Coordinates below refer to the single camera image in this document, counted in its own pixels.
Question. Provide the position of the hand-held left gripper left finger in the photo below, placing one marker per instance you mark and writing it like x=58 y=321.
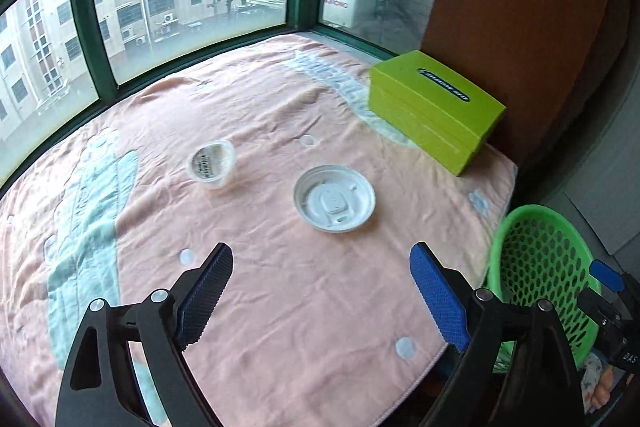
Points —
x=206 y=294

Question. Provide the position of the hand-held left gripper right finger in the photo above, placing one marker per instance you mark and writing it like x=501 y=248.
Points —
x=440 y=297

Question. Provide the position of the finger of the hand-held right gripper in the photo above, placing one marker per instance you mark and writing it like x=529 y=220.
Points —
x=606 y=273

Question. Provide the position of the green plastic basket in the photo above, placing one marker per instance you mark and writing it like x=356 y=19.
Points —
x=540 y=252

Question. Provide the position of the white round plastic lid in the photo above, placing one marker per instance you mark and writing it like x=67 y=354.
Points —
x=334 y=199

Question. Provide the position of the pale printed bag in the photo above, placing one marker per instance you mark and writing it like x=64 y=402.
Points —
x=597 y=382

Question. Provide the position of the pink printed blanket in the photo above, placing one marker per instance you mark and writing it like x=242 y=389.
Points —
x=300 y=287

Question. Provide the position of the labelled clear jelly cup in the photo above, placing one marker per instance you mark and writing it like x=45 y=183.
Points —
x=212 y=161

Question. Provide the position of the green tissue box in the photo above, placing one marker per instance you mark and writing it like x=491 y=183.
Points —
x=430 y=107

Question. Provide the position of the brown wooden cabinet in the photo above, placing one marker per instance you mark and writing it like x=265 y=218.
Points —
x=515 y=32

